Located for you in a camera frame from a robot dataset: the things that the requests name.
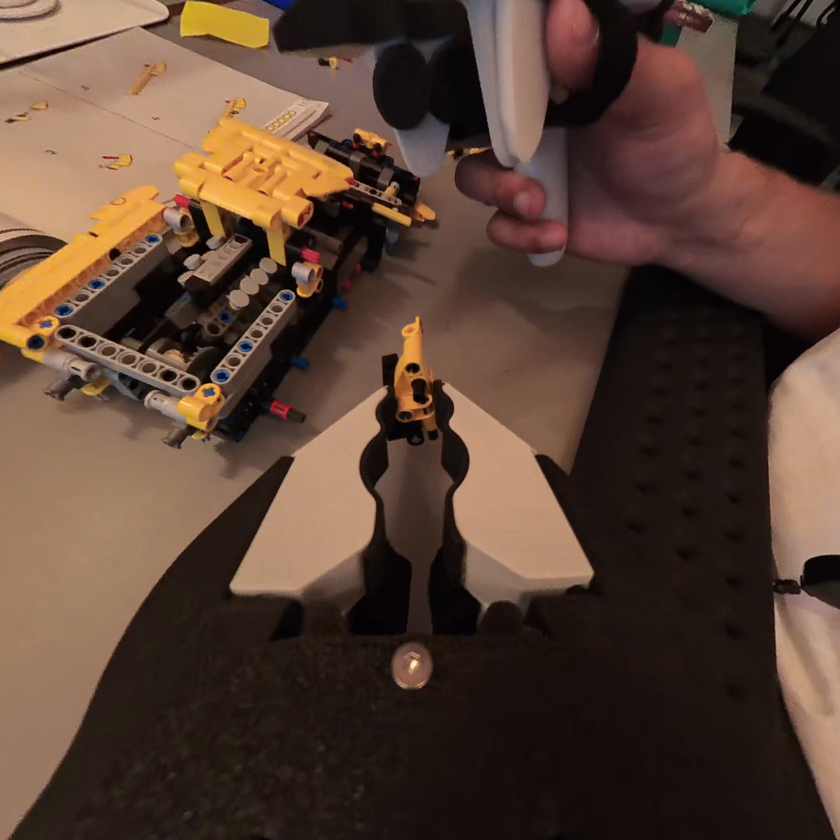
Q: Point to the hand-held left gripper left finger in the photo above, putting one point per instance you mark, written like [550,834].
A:
[302,525]

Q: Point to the yellow black toy car model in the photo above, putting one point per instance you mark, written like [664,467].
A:
[262,177]

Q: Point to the open instruction booklet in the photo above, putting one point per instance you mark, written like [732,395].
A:
[65,111]

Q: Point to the black perforated pad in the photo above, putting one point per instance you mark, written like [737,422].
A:
[689,459]

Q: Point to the black badge reel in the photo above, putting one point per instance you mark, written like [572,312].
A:
[820,574]

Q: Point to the person's right forearm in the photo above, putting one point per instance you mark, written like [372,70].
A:
[787,262]

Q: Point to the grey desk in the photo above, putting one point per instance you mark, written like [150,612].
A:
[512,328]

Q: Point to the person's right hand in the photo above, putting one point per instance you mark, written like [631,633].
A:
[656,184]

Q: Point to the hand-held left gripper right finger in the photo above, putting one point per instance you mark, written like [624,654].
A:
[518,518]

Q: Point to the small yellow brick assembly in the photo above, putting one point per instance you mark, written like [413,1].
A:
[413,380]

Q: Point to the yellow paper note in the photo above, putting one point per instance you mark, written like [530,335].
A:
[223,23]

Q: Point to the wooden document stand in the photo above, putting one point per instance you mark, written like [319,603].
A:
[79,26]

